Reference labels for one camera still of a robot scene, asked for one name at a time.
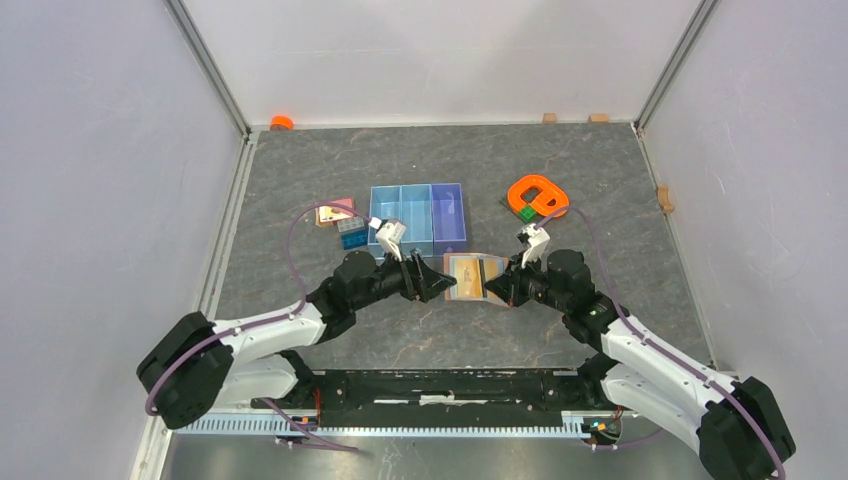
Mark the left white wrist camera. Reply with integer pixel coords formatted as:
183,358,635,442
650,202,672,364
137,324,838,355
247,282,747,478
368,217,406,262

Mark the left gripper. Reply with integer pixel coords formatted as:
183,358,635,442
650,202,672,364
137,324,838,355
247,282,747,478
351,243,456,311

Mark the wooden block right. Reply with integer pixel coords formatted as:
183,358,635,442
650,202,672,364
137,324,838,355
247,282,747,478
588,113,610,124

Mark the blue toy brick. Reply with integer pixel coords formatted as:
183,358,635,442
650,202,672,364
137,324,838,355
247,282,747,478
340,229,368,250

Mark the blue purple drawer organizer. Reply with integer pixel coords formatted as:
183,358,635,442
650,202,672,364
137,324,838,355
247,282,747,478
369,183,468,258

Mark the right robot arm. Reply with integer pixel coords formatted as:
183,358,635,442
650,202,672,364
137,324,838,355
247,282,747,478
485,249,797,479

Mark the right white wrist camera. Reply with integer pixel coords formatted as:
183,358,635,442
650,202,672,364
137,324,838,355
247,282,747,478
517,223,550,268

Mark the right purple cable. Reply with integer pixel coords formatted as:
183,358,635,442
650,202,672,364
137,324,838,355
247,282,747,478
536,205,788,480

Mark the white cable duct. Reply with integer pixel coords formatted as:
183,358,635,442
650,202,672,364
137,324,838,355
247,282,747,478
175,412,590,440

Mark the wooden arch block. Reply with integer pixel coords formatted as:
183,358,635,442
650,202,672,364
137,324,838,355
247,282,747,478
656,185,675,215

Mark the green toy brick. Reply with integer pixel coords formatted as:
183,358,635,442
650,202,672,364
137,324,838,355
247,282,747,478
518,205,537,223

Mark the orange plastic ring toy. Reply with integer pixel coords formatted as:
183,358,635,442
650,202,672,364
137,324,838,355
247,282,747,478
505,174,570,223

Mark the brown leather card holder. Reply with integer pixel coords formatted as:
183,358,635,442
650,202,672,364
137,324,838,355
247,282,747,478
443,253,508,307

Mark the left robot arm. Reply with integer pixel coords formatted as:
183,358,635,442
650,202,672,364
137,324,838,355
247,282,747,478
136,251,457,430

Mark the orange credit card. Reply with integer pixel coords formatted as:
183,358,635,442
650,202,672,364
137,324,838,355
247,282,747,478
451,256,484,300

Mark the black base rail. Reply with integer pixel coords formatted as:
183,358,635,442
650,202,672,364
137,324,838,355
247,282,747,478
275,368,618,427

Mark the pink wooden puzzle block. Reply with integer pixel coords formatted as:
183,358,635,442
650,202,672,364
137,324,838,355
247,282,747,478
315,197,354,227

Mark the dark transparent base plate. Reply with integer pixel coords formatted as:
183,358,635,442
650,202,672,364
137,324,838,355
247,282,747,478
499,195,561,227

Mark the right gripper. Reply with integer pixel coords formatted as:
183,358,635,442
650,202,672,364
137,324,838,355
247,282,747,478
484,250,569,313

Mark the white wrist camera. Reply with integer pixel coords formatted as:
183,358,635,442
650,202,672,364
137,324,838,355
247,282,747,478
517,223,550,268
368,217,406,262

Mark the clear toy brick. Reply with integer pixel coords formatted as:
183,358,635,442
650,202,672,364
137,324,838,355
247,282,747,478
336,216,368,235

